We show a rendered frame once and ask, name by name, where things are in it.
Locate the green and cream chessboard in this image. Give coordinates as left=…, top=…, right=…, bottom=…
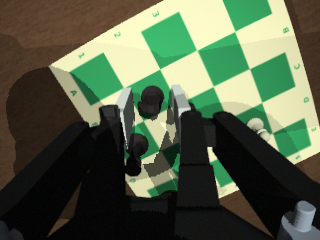
left=49, top=0, right=320, bottom=197

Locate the white pawn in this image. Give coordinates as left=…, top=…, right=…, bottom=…
left=246, top=117, right=270, bottom=142

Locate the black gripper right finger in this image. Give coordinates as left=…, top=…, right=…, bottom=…
left=171, top=84, right=320, bottom=240

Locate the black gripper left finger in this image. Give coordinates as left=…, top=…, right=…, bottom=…
left=0, top=87, right=135, bottom=240

